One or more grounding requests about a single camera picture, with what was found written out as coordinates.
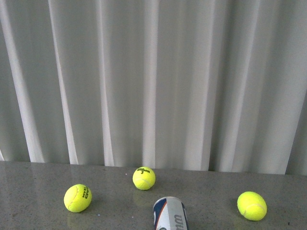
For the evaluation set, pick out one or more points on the yellow Wilson 3 tennis ball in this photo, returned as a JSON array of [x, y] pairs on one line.
[[144, 178]]

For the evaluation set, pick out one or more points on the clear Wilson tennis ball can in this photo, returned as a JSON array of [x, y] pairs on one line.
[[169, 214]]

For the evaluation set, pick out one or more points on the plain yellow tennis ball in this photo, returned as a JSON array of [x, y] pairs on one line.
[[252, 206]]

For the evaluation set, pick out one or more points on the yellow Head Team tennis ball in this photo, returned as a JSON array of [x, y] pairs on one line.
[[77, 198]]

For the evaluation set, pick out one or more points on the white pleated curtain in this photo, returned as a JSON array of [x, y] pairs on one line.
[[209, 85]]

